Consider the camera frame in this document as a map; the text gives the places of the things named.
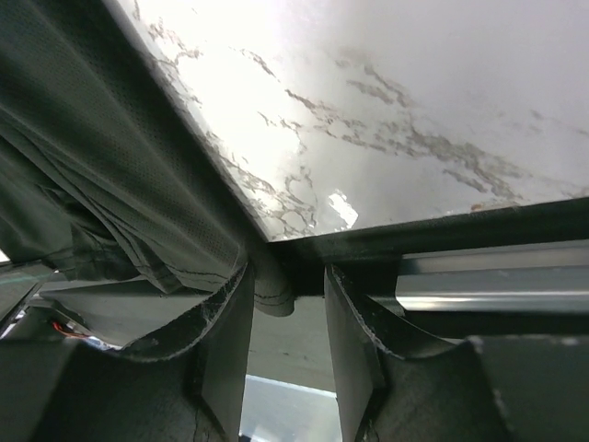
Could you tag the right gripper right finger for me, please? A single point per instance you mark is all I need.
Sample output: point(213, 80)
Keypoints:
point(397, 382)

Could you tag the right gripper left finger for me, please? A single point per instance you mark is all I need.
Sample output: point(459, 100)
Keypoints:
point(182, 382)

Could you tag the aluminium front rail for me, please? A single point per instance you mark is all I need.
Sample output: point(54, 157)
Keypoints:
point(535, 278)

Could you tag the black t shirt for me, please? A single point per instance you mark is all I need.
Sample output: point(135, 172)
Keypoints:
point(100, 177)

